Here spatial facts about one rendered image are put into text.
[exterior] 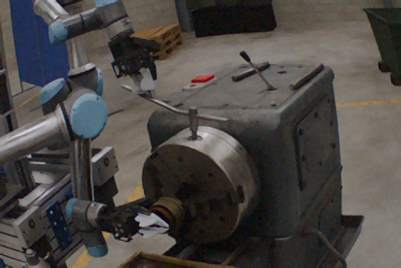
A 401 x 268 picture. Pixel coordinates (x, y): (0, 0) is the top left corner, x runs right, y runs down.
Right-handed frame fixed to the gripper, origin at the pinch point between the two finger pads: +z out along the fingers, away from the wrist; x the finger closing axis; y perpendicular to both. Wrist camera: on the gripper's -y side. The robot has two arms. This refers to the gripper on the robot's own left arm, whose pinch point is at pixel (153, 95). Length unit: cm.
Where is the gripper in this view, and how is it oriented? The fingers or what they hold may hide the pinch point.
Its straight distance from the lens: 158.1
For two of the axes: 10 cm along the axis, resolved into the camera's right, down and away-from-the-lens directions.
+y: -5.2, 3.7, -7.7
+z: 4.1, 9.0, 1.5
